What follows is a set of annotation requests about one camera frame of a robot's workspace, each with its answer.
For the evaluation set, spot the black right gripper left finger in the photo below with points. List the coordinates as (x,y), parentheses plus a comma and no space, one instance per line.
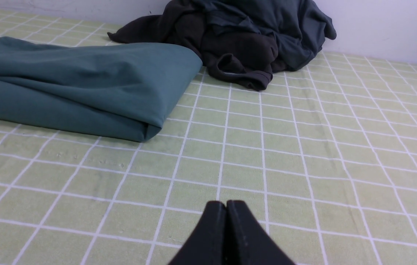
(204,246)

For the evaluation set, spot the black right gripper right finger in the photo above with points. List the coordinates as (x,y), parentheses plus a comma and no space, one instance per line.
(246,242)

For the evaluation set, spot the green long sleeve shirt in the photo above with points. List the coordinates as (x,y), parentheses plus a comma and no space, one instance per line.
(125,91)

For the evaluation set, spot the dark brown shirt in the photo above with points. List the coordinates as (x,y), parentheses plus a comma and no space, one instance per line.
(243,58)

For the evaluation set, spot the dark grey shirt pile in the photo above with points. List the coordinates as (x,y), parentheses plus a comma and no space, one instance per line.
(299,27)

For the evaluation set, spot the green checkered tablecloth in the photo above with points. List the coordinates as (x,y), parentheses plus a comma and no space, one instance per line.
(325,158)

